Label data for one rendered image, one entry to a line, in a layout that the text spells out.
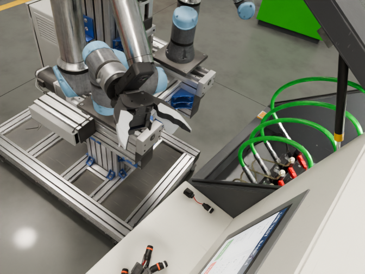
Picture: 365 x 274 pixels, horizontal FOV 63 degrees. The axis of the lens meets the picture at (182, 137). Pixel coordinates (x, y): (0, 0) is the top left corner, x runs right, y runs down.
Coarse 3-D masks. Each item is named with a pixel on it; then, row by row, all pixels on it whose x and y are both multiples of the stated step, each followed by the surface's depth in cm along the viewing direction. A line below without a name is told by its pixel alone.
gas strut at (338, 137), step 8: (344, 64) 55; (344, 72) 55; (344, 80) 56; (344, 88) 57; (336, 96) 59; (344, 96) 58; (336, 104) 60; (344, 104) 59; (336, 112) 61; (344, 112) 60; (336, 120) 62; (344, 120) 61; (336, 128) 63; (336, 136) 64; (336, 144) 66
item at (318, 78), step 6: (300, 78) 98; (306, 78) 96; (312, 78) 94; (318, 78) 93; (324, 78) 92; (330, 78) 91; (336, 78) 90; (288, 84) 101; (348, 84) 88; (354, 84) 87; (360, 90) 87; (276, 96) 107; (270, 102) 109; (270, 108) 111
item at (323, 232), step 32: (352, 160) 49; (288, 192) 67; (320, 192) 49; (352, 192) 43; (288, 224) 50; (320, 224) 39; (352, 224) 39; (288, 256) 39; (320, 256) 36; (352, 256) 36
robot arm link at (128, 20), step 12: (120, 0) 79; (132, 0) 80; (120, 12) 80; (132, 12) 80; (120, 24) 81; (132, 24) 81; (120, 36) 83; (132, 36) 81; (144, 36) 83; (132, 48) 82; (144, 48) 83; (132, 60) 83; (144, 60) 83; (156, 72) 85; (144, 84) 83; (156, 84) 85
